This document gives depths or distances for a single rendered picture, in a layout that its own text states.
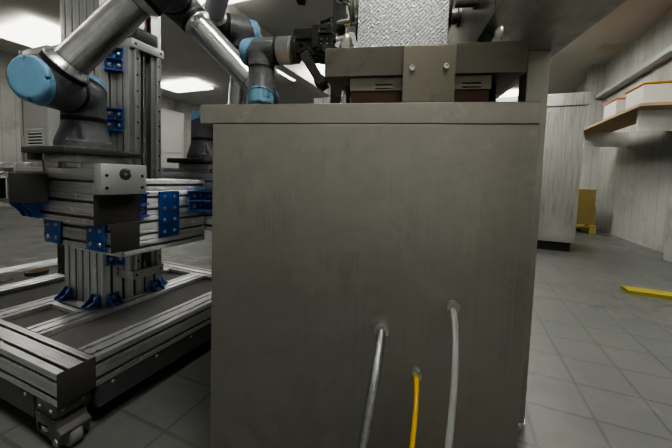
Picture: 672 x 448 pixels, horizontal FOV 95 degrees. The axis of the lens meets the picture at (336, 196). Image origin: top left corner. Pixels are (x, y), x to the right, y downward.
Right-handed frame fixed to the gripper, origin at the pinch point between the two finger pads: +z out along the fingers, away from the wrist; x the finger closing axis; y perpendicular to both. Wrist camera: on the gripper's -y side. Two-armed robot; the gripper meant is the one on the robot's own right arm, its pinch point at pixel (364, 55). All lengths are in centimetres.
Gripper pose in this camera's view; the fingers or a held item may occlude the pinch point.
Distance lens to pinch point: 92.8
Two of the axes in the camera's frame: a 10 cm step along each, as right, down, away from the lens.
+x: 1.7, -0.5, 9.8
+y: 0.3, -10.0, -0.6
